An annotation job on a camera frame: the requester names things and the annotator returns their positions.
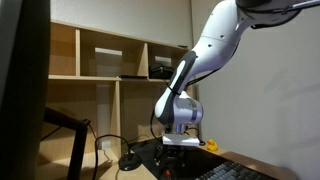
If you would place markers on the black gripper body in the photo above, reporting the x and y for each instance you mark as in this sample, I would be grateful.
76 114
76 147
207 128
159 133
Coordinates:
173 155

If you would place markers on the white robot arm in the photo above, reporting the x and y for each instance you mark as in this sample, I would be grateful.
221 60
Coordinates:
216 43

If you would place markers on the dark grey keyboard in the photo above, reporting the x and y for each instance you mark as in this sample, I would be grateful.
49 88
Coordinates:
226 171

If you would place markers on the black desk mat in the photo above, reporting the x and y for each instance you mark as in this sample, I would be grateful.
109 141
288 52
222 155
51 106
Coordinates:
206 160

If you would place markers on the yellow rubber duck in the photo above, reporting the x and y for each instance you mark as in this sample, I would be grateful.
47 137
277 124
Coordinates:
212 146

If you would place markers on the black round base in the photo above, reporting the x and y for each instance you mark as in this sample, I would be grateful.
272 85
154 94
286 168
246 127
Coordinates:
129 162

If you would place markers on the wooden shelf unit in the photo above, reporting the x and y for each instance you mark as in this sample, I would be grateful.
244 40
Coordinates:
133 110

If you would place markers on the black case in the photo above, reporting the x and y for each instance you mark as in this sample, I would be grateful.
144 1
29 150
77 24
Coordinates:
160 71

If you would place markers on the flat black tablet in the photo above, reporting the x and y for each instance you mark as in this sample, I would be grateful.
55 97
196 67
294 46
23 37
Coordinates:
133 77

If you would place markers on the black monitor stand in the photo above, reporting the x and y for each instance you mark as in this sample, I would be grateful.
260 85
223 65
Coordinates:
78 146

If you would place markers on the black monitor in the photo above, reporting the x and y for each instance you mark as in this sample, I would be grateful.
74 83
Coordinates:
23 90

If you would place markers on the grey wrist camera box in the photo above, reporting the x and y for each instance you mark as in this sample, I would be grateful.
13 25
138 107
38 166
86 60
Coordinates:
180 140

